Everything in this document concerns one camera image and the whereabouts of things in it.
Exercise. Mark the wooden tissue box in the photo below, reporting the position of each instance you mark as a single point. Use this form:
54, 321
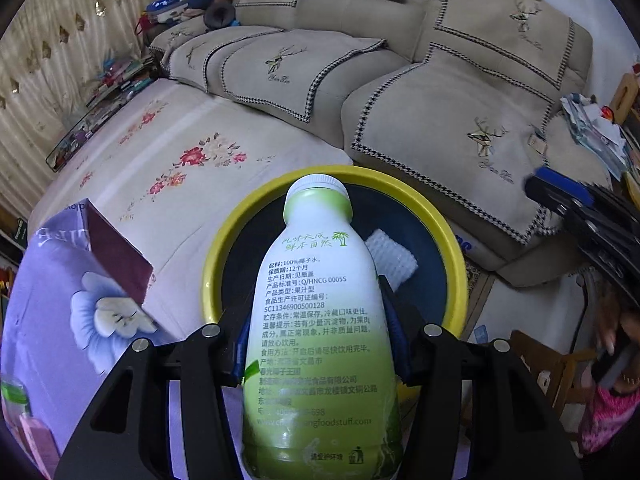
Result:
625, 97

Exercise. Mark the green and white plastic bottle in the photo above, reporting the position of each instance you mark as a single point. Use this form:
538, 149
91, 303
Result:
320, 310

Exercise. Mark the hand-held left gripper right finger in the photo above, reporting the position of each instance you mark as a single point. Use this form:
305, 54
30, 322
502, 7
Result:
402, 350

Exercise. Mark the beige patterned curtains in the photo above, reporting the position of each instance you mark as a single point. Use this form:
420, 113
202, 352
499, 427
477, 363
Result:
60, 60

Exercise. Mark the white floral mat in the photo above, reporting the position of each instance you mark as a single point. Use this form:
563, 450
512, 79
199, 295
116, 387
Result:
150, 160

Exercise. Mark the cluttered low glass table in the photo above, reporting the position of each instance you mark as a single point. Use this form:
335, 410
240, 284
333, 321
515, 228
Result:
100, 110

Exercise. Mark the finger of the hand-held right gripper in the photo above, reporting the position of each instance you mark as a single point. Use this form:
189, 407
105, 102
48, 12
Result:
557, 185

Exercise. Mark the patterned rug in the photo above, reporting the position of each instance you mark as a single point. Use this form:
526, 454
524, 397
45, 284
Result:
477, 285

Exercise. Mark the yellow-rimmed black trash bin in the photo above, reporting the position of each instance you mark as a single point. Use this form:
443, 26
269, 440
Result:
425, 230

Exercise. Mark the blue star-print pillow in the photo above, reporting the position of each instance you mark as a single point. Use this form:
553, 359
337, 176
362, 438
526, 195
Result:
170, 2

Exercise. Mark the white foam net sleeve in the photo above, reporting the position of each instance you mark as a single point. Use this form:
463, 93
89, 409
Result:
390, 260

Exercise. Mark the purple floral tablecloth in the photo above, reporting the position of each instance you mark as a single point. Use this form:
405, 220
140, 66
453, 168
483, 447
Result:
60, 350

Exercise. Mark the person's right hand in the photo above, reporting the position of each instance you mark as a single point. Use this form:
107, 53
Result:
607, 337

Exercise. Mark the beige sofa with embroidered covers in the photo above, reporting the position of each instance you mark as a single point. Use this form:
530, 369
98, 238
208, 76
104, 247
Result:
400, 85

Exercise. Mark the wooden stool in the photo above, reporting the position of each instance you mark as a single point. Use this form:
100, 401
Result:
550, 375

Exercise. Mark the dark neck pillow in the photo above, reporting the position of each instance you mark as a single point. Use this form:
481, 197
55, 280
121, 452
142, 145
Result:
220, 15

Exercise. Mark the pink patterned clothing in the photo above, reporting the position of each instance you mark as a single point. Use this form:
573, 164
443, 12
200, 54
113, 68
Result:
615, 410

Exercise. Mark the pile of papers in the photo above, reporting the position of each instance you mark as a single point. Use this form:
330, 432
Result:
595, 130

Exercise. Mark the pink packet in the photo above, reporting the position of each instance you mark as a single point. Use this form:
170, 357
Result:
37, 445

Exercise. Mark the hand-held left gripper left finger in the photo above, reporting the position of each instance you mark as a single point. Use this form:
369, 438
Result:
241, 355

